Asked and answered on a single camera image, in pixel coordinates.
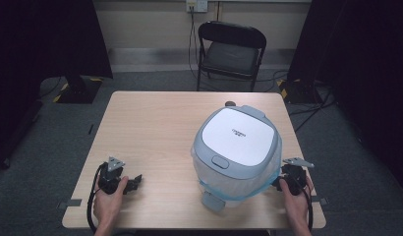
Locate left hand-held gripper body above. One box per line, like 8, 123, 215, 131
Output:
98, 156, 127, 195

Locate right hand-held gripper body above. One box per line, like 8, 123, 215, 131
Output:
279, 156, 316, 197

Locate white and grey rice cooker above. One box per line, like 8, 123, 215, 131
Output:
190, 104, 284, 215

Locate person's right hand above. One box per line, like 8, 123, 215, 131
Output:
278, 176, 315, 226

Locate person's left hand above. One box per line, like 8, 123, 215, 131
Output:
92, 175, 130, 228

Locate light wooden table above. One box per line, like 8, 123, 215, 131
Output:
61, 90, 327, 230

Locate black stand base striped tape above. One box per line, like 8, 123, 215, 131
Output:
276, 78, 323, 105
52, 74, 103, 105

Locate black folding chair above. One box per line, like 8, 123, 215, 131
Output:
196, 20, 268, 93

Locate dark curtain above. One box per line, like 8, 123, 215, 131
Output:
287, 0, 403, 198
0, 0, 114, 171

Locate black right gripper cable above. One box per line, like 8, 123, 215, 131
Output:
296, 178, 315, 232

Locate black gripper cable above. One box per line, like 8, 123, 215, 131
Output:
86, 162, 107, 234
296, 178, 315, 232

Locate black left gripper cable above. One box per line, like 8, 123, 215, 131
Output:
86, 162, 107, 234

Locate grey table edge bracket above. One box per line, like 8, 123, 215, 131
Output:
57, 198, 84, 210
311, 196, 329, 207

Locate black floor cables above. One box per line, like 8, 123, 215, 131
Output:
255, 69, 337, 133

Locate black wall socket cable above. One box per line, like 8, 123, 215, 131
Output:
188, 5, 201, 82

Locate white wall socket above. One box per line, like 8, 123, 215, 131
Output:
186, 0, 209, 14

